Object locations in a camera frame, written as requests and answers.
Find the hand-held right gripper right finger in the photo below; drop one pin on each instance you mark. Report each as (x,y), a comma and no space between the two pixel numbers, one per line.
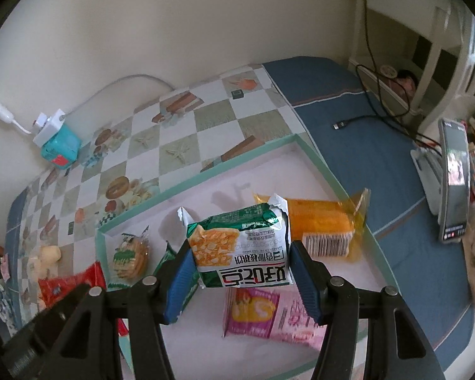
(306,285)

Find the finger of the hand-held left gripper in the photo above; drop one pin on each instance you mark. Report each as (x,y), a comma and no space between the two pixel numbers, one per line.
(59,312)

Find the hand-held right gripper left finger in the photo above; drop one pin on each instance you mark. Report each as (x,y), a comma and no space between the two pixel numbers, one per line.
(180,285)

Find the red snack packet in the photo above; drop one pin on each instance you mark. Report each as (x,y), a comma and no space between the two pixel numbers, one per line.
(63,285)

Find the green wafer bar packet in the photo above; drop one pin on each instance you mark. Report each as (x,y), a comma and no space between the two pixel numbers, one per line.
(165,259)

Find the pink snack packet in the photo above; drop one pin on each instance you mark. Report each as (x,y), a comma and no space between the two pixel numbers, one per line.
(257,312)

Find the clear rice cracker packet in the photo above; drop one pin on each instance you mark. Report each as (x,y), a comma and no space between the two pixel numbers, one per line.
(128,259)

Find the pale bun packet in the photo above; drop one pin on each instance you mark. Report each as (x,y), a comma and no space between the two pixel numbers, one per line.
(47,255)

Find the orange snack packet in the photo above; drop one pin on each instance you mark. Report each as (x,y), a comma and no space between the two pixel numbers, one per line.
(320,217)

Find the green white biscuit packet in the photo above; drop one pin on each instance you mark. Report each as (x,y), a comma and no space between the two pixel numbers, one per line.
(237,245)

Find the teal shallow tray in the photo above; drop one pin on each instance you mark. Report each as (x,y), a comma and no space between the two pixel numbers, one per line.
(261,174)

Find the small pink wrapper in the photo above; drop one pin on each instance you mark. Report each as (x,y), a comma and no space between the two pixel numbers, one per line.
(6,269)

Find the white phone stand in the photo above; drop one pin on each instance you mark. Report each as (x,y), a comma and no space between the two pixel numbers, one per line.
(427,178)

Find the teal tissue box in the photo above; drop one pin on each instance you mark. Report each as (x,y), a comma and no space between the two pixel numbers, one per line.
(61,148)

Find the smartphone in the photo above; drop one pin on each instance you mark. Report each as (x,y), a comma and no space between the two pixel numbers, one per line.
(455,182)

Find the white plug adapter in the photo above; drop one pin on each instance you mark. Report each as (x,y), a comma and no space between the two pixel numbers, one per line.
(2,110)

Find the white cutout shelf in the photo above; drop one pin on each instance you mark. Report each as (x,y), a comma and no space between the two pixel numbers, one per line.
(439,99)

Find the round white socket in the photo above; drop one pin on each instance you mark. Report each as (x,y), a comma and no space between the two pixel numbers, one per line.
(388,70)

